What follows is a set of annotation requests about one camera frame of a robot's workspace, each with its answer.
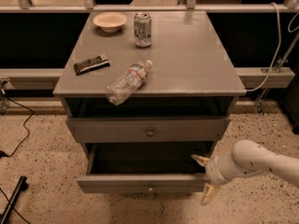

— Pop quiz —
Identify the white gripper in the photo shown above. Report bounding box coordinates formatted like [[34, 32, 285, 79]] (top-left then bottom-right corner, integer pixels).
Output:
[[192, 154, 232, 205]]

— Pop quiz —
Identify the grey drawer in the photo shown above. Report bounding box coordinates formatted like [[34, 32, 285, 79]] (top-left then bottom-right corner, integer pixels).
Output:
[[77, 142, 212, 193], [66, 117, 231, 143]]

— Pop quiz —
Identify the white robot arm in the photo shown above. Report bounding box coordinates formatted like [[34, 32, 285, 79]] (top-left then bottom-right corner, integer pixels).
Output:
[[192, 140, 299, 205]]

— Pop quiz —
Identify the grey top drawer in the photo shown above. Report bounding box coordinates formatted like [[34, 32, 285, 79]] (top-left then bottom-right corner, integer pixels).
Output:
[[66, 117, 231, 143]]

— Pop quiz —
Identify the grey wooden drawer cabinet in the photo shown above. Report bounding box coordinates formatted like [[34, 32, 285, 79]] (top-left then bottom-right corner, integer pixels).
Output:
[[52, 10, 247, 161]]

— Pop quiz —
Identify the clear plastic water bottle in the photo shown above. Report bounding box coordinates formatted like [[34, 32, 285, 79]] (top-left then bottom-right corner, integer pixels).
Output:
[[106, 60, 152, 105]]

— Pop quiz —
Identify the black snack bar wrapper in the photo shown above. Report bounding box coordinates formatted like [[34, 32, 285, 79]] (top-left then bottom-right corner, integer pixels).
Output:
[[73, 55, 110, 76]]

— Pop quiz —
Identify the silver soda can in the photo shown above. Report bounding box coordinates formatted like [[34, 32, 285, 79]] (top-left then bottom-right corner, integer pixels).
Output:
[[134, 12, 151, 48]]

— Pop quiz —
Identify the white paper bowl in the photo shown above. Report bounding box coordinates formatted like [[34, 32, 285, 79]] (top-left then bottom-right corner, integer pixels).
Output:
[[93, 12, 127, 33]]

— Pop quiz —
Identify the black stand leg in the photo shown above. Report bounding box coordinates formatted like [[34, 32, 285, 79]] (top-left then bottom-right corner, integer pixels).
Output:
[[0, 176, 28, 224]]

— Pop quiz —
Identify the metal bracket stand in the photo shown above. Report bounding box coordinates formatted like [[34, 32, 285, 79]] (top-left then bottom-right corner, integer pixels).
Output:
[[255, 32, 299, 115]]

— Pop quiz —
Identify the white cable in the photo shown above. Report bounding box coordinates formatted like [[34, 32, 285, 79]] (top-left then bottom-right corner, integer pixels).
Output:
[[245, 2, 282, 93]]

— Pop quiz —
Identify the black floor cable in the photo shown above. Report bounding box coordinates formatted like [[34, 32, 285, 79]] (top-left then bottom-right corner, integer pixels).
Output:
[[0, 87, 35, 159]]

